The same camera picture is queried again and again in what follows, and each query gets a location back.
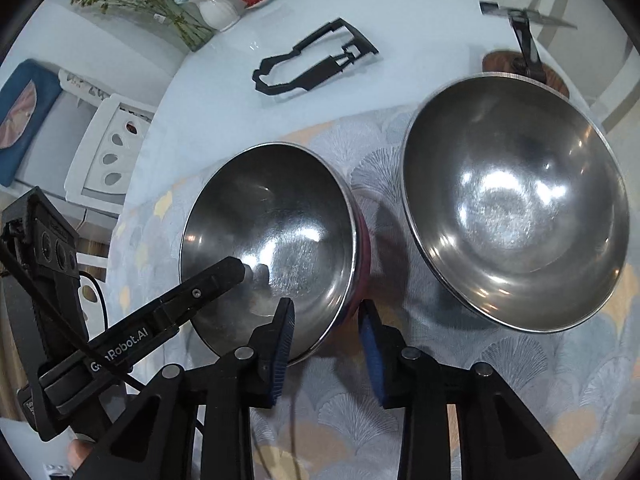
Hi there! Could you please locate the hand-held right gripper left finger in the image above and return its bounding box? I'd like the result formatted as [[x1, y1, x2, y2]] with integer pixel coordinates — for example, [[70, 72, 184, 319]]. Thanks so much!
[[75, 297, 296, 480]]

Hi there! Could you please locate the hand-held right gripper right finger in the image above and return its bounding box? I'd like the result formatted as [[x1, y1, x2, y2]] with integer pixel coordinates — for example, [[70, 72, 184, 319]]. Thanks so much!
[[359, 300, 566, 480]]

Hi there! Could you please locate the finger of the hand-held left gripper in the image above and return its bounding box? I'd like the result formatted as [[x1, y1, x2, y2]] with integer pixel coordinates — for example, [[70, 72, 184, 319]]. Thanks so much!
[[154, 256, 251, 329]]

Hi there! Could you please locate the red steel bowl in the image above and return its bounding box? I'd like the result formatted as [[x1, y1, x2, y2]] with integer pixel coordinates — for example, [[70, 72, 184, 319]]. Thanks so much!
[[178, 142, 372, 363]]

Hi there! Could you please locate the blue steel bowl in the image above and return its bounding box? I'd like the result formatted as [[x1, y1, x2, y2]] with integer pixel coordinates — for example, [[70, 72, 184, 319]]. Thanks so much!
[[401, 74, 631, 335]]

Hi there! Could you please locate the person's left hand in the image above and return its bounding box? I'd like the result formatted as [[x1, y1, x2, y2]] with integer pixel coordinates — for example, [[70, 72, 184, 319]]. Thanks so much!
[[66, 441, 95, 479]]

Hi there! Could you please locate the fan patterned table mat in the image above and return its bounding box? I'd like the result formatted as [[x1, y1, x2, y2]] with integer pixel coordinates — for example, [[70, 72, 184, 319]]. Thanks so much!
[[107, 105, 640, 480]]

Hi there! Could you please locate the white carved shelf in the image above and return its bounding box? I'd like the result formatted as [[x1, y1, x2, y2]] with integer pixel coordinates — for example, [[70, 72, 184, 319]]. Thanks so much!
[[57, 66, 128, 107]]

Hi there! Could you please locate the glass vase with green stems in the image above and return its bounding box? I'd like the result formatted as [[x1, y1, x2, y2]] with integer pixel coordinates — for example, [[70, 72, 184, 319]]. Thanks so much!
[[70, 0, 216, 53]]

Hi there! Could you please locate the black phone stand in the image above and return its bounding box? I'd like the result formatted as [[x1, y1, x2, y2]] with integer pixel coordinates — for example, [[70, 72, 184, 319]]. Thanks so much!
[[479, 1, 578, 98]]

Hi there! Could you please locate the black cable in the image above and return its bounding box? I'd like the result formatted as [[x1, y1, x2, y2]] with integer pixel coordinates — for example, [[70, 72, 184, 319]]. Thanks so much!
[[77, 272, 108, 333]]

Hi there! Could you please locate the black plastic frame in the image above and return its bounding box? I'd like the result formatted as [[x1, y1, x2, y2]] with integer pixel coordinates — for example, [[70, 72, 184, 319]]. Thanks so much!
[[252, 18, 379, 97]]

